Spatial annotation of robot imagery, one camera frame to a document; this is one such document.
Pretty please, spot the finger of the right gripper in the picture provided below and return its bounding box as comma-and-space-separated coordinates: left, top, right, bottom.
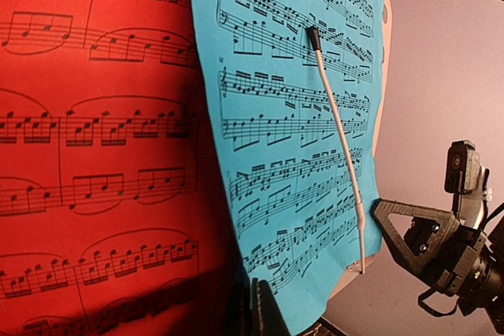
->
372, 199, 460, 269

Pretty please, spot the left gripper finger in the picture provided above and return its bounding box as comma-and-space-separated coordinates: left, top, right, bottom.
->
250, 278, 290, 336

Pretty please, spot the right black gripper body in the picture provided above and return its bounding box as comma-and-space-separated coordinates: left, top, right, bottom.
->
402, 217, 491, 297

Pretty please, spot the blue sheet music paper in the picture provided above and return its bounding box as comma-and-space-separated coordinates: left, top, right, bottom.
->
191, 0, 384, 334

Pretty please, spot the red sheet music paper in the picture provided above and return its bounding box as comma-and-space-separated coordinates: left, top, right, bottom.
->
1, 0, 238, 335

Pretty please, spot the pink music stand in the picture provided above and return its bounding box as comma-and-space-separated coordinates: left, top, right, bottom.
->
307, 0, 393, 297

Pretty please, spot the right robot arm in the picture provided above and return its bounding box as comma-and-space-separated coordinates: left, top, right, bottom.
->
372, 200, 503, 334

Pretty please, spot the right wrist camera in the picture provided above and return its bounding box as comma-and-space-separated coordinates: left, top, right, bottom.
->
444, 140, 493, 230

